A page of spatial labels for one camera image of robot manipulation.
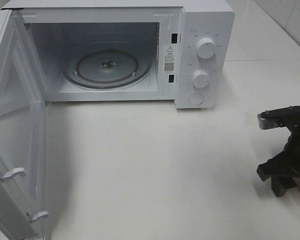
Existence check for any white microwave door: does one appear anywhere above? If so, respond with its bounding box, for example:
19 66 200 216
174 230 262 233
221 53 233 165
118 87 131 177
0 9 49 240

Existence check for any white dial knob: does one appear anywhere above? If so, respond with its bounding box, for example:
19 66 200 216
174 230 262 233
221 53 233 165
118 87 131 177
191 70 210 89
195 36 217 59

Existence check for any upper white dial knob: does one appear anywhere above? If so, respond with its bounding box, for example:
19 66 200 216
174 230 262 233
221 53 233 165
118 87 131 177
195 36 217 59

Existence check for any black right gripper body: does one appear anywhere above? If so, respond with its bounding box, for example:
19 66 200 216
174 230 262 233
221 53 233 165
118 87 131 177
279 116 300 168

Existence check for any white microwave oven body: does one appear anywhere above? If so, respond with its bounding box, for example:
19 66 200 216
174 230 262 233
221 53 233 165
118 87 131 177
0 0 235 109

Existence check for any lower white dial knob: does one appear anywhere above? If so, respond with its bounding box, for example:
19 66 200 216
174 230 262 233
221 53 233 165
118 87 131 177
191 70 210 89

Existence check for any round white door button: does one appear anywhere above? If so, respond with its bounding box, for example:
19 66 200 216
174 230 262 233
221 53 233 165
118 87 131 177
188 93 204 106

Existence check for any glass microwave turntable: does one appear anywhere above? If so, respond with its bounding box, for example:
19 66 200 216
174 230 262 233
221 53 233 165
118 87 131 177
61 41 154 90

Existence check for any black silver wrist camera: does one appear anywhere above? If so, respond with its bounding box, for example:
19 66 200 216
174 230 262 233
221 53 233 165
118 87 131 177
257 105 300 131

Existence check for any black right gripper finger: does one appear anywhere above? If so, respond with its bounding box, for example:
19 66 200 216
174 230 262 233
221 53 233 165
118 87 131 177
271 176 298 197
256 151 300 182

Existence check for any white warning label sticker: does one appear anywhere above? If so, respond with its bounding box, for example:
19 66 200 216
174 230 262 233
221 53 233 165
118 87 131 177
162 44 177 73

